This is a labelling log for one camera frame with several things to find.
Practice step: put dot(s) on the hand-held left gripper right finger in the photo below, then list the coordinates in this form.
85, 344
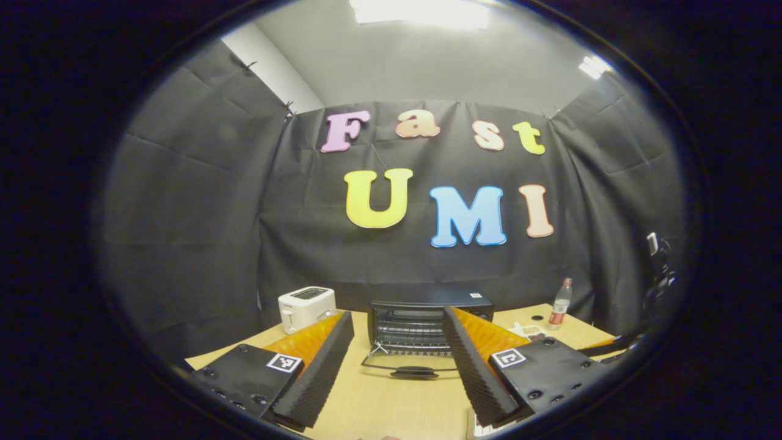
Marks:
476, 373

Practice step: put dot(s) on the large ceiling light panel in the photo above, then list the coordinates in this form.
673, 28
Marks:
420, 13

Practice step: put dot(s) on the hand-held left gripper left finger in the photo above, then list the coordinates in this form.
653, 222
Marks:
317, 373

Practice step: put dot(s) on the clear bottle with red label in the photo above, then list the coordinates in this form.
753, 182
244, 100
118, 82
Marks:
560, 305

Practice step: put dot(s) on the white divided plate of beans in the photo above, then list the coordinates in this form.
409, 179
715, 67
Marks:
528, 332

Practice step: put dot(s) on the white toaster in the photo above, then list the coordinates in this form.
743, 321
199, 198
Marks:
305, 308

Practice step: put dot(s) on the small ceiling light panel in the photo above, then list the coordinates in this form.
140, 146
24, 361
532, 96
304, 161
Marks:
594, 67

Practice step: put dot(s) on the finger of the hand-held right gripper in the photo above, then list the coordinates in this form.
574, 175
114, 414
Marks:
605, 346

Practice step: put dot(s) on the black electric oven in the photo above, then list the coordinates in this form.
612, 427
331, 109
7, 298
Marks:
421, 304

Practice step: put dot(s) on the black backdrop cloth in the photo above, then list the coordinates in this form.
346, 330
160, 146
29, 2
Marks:
201, 232

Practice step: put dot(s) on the white dish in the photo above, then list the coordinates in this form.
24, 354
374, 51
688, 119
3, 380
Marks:
478, 425

